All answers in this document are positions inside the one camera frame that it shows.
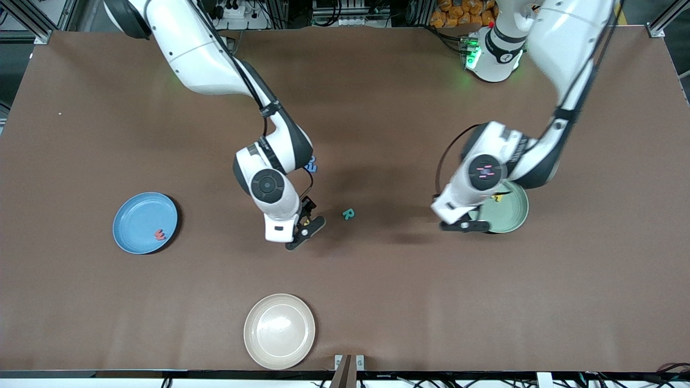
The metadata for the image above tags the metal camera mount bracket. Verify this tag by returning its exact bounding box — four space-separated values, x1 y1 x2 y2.
334 354 365 388

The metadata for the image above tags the aluminium frame post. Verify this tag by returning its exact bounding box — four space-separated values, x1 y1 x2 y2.
0 0 54 45
647 0 690 38

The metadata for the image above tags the orange packet pile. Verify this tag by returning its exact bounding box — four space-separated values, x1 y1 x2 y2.
430 0 499 29

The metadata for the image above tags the blue plate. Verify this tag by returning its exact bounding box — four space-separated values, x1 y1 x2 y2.
113 192 178 255

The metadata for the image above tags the large table cover sheet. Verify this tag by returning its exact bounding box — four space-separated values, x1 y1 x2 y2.
0 26 690 373

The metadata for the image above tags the beige plate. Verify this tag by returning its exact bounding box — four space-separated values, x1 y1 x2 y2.
244 293 316 370

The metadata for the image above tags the metal equipment rack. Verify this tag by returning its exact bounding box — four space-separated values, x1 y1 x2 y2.
313 0 391 27

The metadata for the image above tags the white power strip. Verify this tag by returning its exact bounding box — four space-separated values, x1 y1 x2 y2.
213 0 270 30

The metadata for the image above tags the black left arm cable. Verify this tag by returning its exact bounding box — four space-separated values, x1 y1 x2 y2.
434 124 481 199

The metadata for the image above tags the green plate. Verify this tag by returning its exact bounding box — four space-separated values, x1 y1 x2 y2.
467 181 529 234

